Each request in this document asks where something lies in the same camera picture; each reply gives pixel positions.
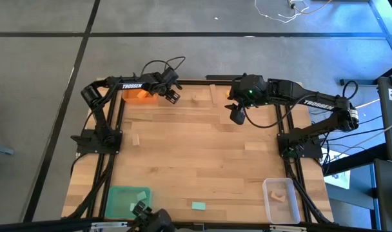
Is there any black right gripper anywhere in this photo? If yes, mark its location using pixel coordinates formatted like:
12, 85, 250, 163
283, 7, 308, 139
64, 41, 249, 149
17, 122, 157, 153
224, 80, 248, 111

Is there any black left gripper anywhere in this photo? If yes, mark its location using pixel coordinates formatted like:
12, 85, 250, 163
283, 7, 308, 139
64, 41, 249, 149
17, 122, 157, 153
150, 69, 181, 104

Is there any black mounting bar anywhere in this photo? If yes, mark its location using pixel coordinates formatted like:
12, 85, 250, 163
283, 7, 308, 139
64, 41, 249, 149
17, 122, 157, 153
205, 73, 239, 82

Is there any orange plastic bin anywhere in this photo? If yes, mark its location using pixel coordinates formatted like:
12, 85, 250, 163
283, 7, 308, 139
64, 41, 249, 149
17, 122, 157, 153
122, 86, 159, 104

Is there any clear plastic bin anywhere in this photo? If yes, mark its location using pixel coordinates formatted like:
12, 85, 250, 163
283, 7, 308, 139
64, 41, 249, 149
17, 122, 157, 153
262, 177, 302, 225

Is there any green plastic bin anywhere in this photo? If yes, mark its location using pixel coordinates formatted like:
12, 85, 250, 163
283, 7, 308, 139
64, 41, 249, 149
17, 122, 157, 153
104, 186, 153, 221

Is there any black floor beam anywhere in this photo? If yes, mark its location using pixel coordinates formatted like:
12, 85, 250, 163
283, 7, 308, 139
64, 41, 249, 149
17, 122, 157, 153
340, 79, 379, 87

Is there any white paper sheet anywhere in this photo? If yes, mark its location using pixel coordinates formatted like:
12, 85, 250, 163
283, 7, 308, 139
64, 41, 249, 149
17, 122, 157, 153
324, 169, 351, 190

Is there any black cart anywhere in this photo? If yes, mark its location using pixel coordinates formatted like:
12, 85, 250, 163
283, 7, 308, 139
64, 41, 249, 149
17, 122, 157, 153
376, 61, 392, 164

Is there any dark metal stand leg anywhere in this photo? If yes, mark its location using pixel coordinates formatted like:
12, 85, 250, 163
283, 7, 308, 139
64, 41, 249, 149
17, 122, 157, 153
368, 0, 392, 62

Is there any black gantry beam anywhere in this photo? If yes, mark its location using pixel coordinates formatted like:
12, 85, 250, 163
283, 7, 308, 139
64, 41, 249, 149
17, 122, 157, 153
0, 217, 392, 232

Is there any black aluminium table frame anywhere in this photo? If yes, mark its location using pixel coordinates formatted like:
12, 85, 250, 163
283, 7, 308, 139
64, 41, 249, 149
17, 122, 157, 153
66, 78, 332, 225

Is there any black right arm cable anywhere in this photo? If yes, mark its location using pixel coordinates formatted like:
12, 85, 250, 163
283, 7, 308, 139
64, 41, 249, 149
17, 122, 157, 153
243, 96, 313, 129

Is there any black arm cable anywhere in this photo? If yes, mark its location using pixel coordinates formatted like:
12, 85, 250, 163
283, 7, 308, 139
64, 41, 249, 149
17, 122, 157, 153
243, 96, 313, 129
140, 56, 186, 77

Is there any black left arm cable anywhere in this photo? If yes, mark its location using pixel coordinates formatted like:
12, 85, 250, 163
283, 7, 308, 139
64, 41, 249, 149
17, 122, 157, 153
140, 56, 186, 77

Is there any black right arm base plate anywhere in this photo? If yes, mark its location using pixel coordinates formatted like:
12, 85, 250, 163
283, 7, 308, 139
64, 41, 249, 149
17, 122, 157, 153
277, 131, 323, 159

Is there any white floor cable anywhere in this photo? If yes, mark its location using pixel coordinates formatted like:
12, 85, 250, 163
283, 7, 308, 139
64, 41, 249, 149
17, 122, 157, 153
254, 0, 310, 24

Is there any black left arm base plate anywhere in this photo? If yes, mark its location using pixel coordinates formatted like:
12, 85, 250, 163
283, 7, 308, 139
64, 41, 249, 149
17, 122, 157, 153
75, 128, 123, 155

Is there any orange floor cable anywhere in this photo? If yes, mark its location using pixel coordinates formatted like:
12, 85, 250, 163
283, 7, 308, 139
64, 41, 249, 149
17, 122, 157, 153
291, 0, 333, 15

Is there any silver metal bracket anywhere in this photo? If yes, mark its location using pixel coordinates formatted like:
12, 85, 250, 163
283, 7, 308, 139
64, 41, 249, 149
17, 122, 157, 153
90, 221, 128, 230
269, 224, 308, 232

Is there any cream power cable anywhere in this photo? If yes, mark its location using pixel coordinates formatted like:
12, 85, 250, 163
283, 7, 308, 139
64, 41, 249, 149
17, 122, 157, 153
355, 98, 381, 110

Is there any beige floor cable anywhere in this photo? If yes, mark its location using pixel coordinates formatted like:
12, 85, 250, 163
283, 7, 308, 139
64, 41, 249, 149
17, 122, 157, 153
340, 117, 392, 152

